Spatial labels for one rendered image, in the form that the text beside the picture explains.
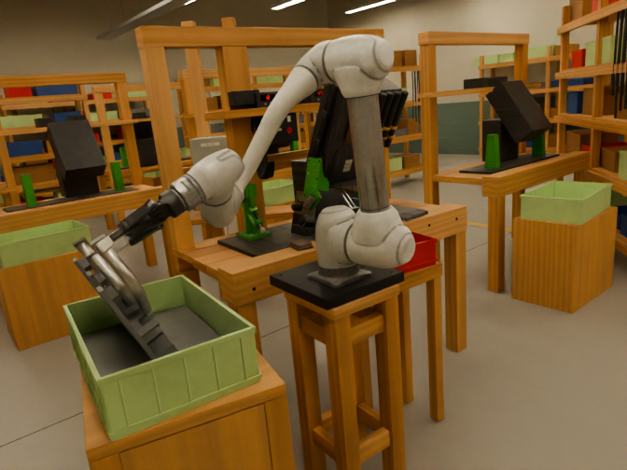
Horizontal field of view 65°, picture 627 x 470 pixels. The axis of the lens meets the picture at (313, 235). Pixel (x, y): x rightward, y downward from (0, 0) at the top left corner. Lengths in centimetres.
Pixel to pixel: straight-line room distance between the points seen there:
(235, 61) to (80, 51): 995
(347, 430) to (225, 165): 110
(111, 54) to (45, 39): 133
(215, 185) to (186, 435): 66
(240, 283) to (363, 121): 87
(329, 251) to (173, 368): 73
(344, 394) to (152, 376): 80
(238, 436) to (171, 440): 18
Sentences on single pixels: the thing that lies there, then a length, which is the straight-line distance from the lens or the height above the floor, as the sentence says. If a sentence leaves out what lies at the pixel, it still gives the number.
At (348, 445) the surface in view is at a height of 30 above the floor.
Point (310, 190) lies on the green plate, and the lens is 254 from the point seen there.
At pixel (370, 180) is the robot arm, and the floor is 128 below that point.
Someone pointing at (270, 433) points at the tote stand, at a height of 65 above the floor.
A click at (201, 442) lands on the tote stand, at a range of 145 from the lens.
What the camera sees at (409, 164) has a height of 32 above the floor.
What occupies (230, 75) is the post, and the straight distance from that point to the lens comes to 267.
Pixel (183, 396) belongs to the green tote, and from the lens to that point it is 139.
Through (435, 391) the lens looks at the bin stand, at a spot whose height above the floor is 17.
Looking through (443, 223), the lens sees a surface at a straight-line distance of 283.
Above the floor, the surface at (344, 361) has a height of 64.
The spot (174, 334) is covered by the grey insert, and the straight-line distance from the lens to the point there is 172.
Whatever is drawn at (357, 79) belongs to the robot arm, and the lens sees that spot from 156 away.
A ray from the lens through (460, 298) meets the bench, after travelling 310.
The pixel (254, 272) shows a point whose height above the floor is 88.
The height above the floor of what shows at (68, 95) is 200.
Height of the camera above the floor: 154
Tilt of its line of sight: 15 degrees down
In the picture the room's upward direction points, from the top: 5 degrees counter-clockwise
